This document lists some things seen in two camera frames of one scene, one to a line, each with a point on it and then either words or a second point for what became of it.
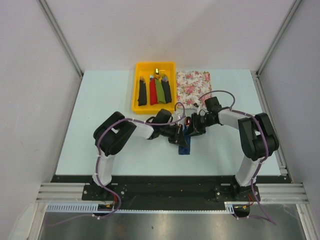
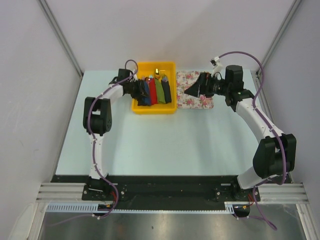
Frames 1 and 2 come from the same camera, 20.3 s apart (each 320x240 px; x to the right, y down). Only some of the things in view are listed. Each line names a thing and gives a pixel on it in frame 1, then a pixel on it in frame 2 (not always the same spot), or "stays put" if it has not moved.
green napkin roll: [160, 94] stays put
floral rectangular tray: [191, 85] stays put
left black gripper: [177, 138] to [140, 92]
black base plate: [169, 192] stays put
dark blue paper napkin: [184, 150] to [146, 100]
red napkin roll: [153, 95] stays put
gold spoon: [157, 73] stays put
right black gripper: [195, 129] to [202, 85]
